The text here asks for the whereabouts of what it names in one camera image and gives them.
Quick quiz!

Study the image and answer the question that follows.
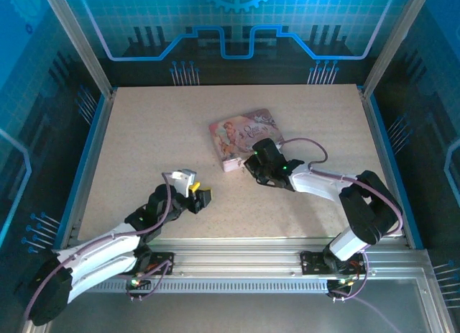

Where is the pink illustrated diary book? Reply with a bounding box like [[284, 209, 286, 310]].
[[208, 109, 285, 173]]

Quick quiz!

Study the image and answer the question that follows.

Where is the small circuit board with LEDs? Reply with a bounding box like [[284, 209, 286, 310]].
[[125, 277, 152, 301], [326, 278, 355, 302]]

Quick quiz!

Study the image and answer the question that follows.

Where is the grey metal panel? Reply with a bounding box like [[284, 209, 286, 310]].
[[21, 268, 454, 333]]

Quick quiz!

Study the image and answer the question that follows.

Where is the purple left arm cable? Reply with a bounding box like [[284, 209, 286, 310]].
[[24, 171, 177, 321]]

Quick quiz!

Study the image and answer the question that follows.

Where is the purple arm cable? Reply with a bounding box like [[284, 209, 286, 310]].
[[278, 137, 404, 333], [24, 171, 177, 321]]

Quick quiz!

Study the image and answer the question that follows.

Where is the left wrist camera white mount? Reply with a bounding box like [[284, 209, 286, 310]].
[[171, 169, 198, 197]]

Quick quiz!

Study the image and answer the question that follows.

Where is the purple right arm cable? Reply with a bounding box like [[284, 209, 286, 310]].
[[278, 137, 404, 333]]

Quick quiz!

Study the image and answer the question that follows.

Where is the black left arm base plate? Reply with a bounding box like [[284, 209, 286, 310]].
[[136, 252, 176, 275]]

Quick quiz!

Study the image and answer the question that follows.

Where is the aluminium front frame rail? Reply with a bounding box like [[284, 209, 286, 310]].
[[46, 237, 432, 278]]

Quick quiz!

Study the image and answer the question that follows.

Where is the slotted grey cable duct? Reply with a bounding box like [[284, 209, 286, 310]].
[[93, 278, 331, 294]]

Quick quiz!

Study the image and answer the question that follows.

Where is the aluminium side frame rail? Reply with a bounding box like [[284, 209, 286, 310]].
[[59, 90, 118, 250], [359, 90, 420, 250]]

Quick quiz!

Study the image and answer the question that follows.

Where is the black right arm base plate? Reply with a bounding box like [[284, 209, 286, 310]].
[[300, 249, 368, 275]]

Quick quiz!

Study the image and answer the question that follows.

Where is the aluminium frame post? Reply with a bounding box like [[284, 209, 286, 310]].
[[362, 0, 432, 96], [40, 0, 116, 96]]

